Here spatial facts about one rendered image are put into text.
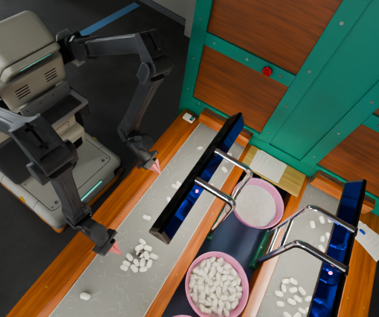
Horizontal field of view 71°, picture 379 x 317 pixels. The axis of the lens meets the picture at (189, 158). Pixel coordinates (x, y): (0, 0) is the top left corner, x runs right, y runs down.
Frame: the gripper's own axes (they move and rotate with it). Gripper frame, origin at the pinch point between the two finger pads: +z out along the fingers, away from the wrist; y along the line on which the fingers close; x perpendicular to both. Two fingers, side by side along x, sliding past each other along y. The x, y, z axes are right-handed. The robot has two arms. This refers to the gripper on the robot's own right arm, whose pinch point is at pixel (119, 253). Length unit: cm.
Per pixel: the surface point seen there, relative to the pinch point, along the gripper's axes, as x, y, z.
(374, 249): -62, 65, 77
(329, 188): -47, 79, 50
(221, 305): -24.7, 6.1, 38.7
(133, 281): -1.0, -5.0, 12.3
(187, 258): -12.4, 13.7, 21.4
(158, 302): -11.5, -6.0, 20.5
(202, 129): 8, 80, 1
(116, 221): 11.1, 10.7, -4.3
